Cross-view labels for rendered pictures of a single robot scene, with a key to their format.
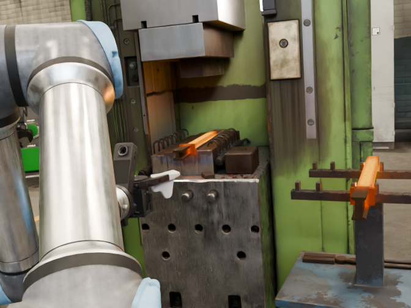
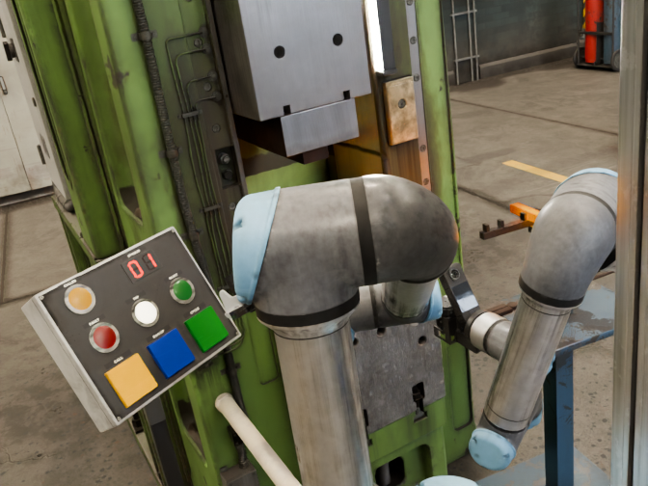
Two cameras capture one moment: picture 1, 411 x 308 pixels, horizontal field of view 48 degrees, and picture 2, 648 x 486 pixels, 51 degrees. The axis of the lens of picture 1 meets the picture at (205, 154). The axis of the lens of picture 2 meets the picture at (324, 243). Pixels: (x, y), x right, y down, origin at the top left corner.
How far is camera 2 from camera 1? 126 cm
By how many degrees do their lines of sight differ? 42
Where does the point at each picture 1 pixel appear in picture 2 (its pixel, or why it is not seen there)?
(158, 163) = not seen: hidden behind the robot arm
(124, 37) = (212, 123)
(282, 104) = (400, 169)
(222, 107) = (265, 180)
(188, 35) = (339, 115)
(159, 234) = not seen: hidden behind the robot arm
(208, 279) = (392, 380)
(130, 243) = (247, 388)
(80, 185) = not seen: outside the picture
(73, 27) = (613, 182)
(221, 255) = (404, 349)
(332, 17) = (436, 68)
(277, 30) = (396, 91)
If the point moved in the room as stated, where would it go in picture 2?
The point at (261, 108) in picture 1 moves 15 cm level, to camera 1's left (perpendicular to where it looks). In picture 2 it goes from (310, 171) to (275, 186)
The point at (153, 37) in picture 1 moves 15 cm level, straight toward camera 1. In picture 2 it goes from (299, 124) to (350, 126)
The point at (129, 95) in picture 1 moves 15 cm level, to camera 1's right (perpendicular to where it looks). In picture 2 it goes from (228, 200) to (272, 181)
